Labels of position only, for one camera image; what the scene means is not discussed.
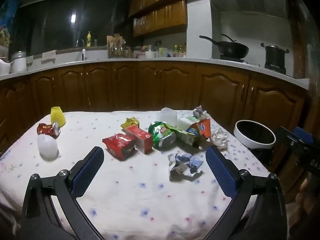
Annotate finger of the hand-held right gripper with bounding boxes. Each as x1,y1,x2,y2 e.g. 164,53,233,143
292,127,315,144
275,126,302,153

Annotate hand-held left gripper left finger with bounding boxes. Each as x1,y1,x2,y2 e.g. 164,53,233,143
21,146,105,240

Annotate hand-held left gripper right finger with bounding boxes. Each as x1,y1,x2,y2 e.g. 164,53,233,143
200,146,288,240

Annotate black white-rimmed trash bin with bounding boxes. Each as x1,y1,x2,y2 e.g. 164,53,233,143
234,120,276,165

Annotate crushed green can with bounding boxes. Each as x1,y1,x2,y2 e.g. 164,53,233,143
148,121,177,150

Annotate person's right hand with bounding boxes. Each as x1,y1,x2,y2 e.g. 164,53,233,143
295,179,314,215

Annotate clear plastic wrap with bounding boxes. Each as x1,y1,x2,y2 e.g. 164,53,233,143
210,128,229,150

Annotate crumpled blue white paper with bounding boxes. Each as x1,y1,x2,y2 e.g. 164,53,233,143
167,152,203,180

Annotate red snack packet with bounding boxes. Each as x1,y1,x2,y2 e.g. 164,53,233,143
102,133,137,160

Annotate orange blue snack wrapper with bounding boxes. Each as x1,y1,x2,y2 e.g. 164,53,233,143
186,118,212,140

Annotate floral printed table cloth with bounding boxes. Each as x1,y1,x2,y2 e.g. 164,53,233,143
0,109,272,240

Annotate crushed red can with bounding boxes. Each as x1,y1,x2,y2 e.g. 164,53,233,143
37,122,61,138

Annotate red carton box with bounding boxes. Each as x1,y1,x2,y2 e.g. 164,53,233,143
124,125,153,154

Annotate yellow paper cupcake liner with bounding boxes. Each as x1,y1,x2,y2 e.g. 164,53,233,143
51,107,66,128

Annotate yellow snack packet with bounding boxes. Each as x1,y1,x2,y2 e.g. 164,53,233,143
121,117,140,130

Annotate black cooking pot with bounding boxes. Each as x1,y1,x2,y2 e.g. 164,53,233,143
260,42,290,69

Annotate black wok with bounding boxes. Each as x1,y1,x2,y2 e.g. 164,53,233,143
199,34,250,58

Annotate wooden lower cabinets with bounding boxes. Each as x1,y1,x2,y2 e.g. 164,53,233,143
0,62,309,155

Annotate wooden cabinets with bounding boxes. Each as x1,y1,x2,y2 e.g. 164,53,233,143
0,62,309,155
129,0,210,38

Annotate white kitchen countertop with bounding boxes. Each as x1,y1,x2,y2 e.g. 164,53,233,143
0,56,310,90

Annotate hanging dish towel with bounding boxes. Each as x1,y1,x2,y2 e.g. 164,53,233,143
41,50,57,62

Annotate wooden knife block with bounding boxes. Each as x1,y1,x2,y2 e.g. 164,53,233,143
106,34,127,58

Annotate white canister with metal lid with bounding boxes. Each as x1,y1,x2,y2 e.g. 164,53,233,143
10,51,28,73

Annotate group of condiment bottles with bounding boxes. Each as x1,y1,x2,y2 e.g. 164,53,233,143
173,44,187,55

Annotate white dish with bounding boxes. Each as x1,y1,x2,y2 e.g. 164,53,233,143
0,57,13,76

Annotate white lidded pot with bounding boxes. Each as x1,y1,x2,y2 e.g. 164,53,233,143
145,45,158,58

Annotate range hood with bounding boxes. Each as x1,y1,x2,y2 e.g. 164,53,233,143
198,0,290,20

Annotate dark kitchen window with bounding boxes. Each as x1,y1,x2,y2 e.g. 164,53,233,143
11,0,130,55

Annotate wooden upper cabinets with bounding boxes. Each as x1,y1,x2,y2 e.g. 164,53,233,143
129,0,210,38

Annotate wall poster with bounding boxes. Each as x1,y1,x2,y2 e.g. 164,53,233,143
0,0,20,48

